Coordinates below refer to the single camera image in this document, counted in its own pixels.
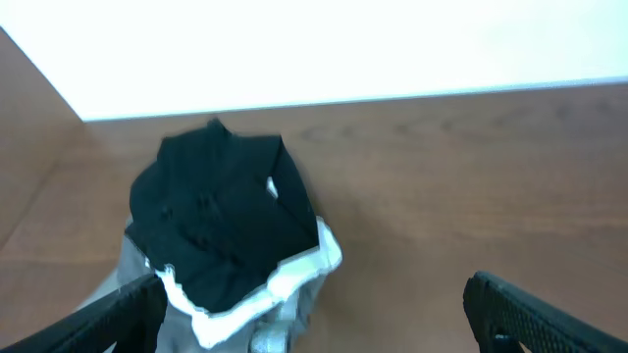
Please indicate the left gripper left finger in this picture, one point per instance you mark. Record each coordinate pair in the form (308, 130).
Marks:
(127, 319)

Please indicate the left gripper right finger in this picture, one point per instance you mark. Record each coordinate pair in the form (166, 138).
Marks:
(505, 318)

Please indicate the black long pants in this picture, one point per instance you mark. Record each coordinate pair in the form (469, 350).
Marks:
(223, 210)

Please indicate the white garment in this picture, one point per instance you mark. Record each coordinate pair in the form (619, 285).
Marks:
(239, 262)

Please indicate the grey garment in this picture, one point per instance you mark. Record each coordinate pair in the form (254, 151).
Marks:
(269, 319)

